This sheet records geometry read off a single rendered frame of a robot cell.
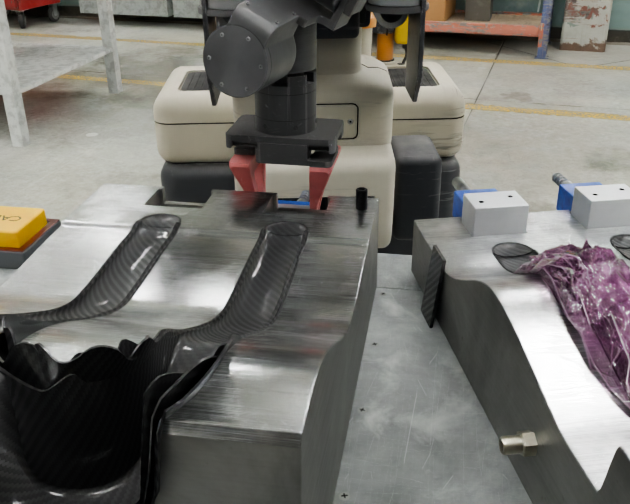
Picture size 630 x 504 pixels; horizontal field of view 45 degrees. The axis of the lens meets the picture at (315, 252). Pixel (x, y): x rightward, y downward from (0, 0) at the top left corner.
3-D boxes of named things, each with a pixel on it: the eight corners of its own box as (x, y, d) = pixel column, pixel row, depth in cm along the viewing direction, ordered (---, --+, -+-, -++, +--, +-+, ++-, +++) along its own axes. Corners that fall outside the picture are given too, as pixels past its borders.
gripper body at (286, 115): (334, 160, 69) (335, 78, 66) (224, 153, 71) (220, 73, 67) (344, 137, 75) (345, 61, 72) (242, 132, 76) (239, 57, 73)
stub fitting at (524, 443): (527, 445, 48) (496, 448, 47) (530, 424, 47) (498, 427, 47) (535, 460, 46) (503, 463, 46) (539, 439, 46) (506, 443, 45)
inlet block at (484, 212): (432, 206, 82) (435, 158, 80) (477, 203, 82) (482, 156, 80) (470, 262, 70) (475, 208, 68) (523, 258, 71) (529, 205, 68)
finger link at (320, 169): (330, 241, 73) (331, 146, 68) (257, 236, 74) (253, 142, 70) (340, 213, 79) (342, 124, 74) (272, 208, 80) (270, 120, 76)
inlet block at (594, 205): (529, 200, 83) (535, 153, 81) (573, 197, 84) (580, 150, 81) (582, 254, 72) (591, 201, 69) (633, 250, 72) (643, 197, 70)
